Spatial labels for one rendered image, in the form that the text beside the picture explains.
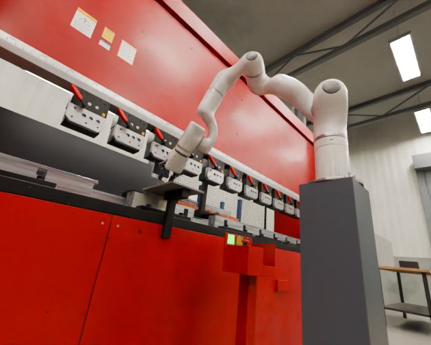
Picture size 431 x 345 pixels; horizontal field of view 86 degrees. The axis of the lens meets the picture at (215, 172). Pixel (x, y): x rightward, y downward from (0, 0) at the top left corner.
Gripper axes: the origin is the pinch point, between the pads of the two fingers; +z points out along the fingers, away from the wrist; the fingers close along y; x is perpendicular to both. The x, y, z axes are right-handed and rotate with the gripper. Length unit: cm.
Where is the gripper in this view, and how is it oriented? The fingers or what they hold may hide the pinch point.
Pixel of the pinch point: (165, 178)
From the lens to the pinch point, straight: 120.2
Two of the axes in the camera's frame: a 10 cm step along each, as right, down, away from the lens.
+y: -7.0, -3.2, -6.4
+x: 4.7, 4.6, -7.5
